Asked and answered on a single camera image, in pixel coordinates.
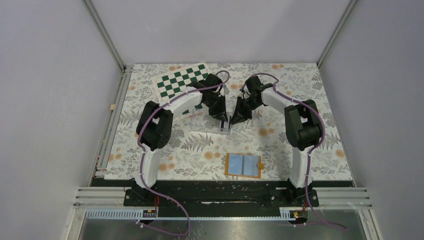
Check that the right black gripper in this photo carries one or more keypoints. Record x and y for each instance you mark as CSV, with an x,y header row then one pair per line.
x,y
240,115

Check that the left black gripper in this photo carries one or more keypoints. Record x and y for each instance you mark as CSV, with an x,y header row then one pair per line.
x,y
220,112

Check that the clear plastic box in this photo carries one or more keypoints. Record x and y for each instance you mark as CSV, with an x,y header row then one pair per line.
x,y
202,122

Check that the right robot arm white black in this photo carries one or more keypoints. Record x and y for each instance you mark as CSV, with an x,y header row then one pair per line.
x,y
304,128

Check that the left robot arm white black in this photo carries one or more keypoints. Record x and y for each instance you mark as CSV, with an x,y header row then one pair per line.
x,y
154,128

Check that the floral tablecloth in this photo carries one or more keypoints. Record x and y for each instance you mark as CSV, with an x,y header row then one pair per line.
x,y
191,155

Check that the green white chessboard mat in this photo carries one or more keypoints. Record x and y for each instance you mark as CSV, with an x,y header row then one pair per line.
x,y
175,83

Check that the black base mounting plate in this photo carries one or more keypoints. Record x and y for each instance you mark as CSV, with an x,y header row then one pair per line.
x,y
207,198

